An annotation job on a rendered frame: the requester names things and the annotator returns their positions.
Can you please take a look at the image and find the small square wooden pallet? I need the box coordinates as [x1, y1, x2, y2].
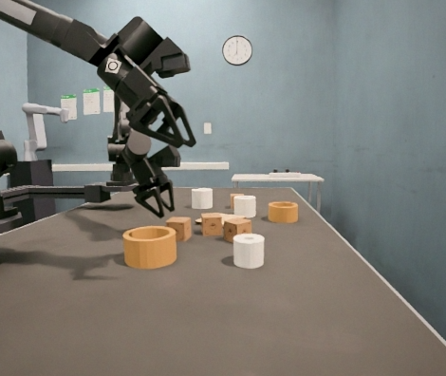
[195, 214, 246, 228]

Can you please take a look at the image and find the orange-brown open cup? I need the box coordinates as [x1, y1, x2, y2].
[269, 202, 298, 223]

